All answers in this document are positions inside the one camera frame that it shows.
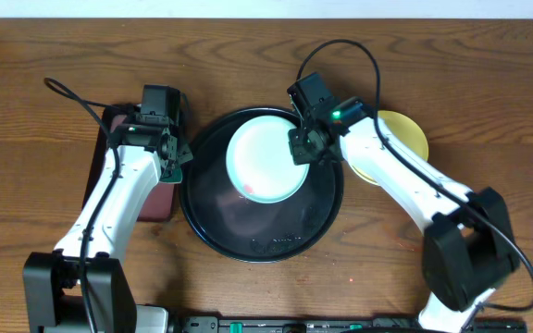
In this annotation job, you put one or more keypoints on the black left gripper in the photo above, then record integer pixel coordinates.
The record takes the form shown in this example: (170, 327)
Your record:
(184, 154)

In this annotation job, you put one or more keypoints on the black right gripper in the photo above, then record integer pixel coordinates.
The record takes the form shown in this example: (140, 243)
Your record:
(299, 156)

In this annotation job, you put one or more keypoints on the green sponge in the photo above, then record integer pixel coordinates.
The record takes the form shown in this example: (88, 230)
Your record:
(175, 176)

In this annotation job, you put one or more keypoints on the light green plate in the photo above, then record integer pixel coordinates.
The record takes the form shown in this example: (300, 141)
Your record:
(259, 162)

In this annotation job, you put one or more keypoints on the yellow plate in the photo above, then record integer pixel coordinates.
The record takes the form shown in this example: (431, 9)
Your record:
(405, 131)

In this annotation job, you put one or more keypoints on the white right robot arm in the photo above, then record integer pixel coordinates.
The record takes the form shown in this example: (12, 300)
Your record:
(468, 242)

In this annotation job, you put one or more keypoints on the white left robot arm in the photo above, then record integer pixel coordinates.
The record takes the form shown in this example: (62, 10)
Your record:
(80, 286)

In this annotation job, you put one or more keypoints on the black rectangular tray, red water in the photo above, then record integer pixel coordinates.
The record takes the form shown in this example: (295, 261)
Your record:
(158, 205)

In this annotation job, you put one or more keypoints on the round black tray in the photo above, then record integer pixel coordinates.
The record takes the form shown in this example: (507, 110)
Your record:
(245, 230)

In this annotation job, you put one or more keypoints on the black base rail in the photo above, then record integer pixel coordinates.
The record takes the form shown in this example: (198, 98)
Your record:
(210, 324)

